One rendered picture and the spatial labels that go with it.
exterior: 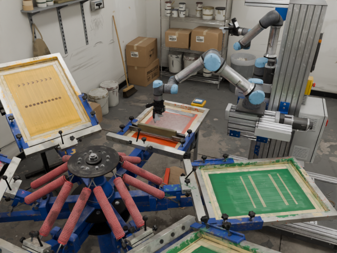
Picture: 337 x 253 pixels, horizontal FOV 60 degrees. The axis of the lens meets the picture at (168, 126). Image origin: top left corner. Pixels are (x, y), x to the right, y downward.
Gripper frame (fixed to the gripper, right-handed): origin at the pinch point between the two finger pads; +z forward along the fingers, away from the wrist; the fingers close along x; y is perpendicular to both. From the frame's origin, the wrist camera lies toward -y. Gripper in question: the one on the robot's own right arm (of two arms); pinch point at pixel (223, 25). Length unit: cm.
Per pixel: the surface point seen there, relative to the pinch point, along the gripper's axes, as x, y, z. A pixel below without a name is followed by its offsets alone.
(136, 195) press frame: -182, 42, -72
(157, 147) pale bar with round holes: -140, 45, -45
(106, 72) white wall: -14, 119, 242
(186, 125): -91, 60, -29
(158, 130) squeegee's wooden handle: -123, 47, -27
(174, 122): -95, 60, -17
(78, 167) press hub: -205, 9, -57
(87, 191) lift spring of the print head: -209, 15, -71
